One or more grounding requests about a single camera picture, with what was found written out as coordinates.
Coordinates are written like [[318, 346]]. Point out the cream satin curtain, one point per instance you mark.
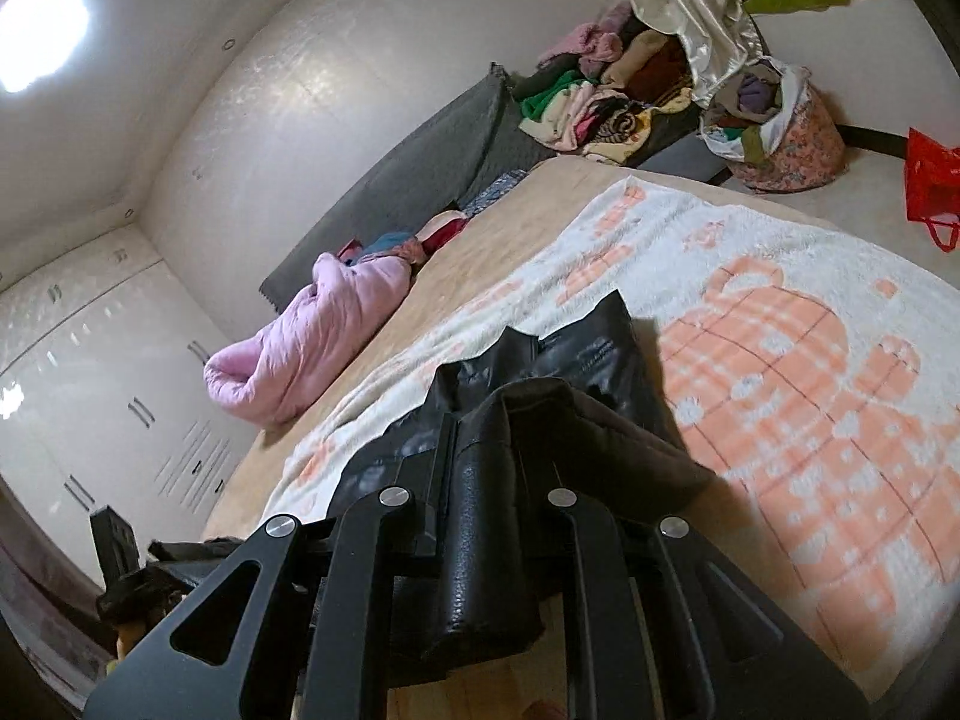
[[718, 36]]

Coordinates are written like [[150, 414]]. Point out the colourful clothes at headboard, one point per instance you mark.
[[417, 247]]

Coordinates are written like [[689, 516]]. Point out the person's left hand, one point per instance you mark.
[[130, 634]]

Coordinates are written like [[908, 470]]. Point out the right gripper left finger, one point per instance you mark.
[[315, 619]]

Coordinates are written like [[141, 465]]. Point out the pink quilted duvet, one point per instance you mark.
[[283, 369]]

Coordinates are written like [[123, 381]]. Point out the floral laundry basket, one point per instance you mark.
[[771, 128]]

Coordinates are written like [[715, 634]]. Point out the grey headboard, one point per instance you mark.
[[445, 162]]

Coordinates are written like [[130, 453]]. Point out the white pink patterned blanket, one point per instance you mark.
[[815, 373]]

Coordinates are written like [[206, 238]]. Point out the black leather jacket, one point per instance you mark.
[[495, 435]]

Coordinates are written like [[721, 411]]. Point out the pile of folded clothes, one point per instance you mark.
[[614, 90]]

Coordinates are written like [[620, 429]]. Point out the beige bed cover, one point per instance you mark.
[[494, 275]]

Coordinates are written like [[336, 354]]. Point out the red plastic bag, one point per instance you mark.
[[932, 188]]

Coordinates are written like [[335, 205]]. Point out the white wardrobe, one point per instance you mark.
[[103, 399]]

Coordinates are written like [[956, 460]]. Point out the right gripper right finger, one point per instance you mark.
[[660, 624]]

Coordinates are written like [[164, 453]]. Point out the ceiling light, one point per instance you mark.
[[38, 38]]

